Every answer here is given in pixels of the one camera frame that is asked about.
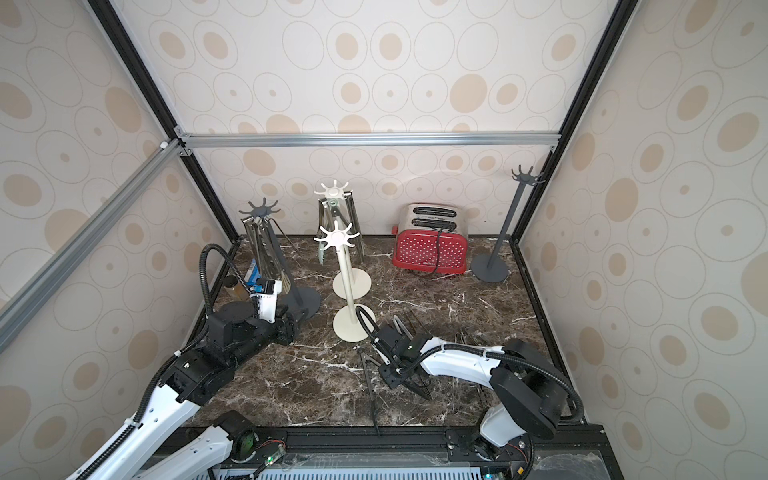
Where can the thin steel tongs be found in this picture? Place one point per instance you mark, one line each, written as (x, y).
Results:
(269, 266)

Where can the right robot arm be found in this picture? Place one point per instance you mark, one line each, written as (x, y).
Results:
(534, 397)

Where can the black tongs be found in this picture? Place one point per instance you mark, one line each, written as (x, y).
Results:
(369, 384)

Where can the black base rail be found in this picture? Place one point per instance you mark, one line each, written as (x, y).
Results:
(576, 452)

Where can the red white toaster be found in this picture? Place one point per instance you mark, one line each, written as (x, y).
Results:
(431, 238)

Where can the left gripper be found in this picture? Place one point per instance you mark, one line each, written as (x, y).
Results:
(289, 330)

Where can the steel tongs far right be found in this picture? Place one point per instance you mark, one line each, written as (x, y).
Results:
(480, 345)

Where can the blue small package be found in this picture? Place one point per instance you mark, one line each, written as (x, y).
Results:
(252, 274)

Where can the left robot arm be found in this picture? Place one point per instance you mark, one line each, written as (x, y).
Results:
(194, 374)

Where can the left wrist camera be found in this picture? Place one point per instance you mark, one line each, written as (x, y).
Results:
(265, 293)

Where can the dark grey rack back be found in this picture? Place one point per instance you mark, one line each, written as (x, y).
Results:
(490, 267)

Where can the white utensil rack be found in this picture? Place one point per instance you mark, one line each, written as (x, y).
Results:
(336, 191)
(354, 321)

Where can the small steel tongs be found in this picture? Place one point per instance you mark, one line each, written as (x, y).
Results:
(404, 325)

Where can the brown spice jar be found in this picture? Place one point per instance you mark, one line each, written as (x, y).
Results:
(234, 288)

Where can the diagonal aluminium bar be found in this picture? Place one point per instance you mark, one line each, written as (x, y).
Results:
(23, 307)

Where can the horizontal aluminium bar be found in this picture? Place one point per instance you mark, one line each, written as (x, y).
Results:
(359, 140)

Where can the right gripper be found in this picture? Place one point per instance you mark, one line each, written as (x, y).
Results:
(395, 358)

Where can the green tongs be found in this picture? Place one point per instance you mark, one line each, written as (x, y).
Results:
(329, 212)

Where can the dark grey utensil rack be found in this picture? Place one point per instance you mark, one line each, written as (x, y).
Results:
(302, 302)

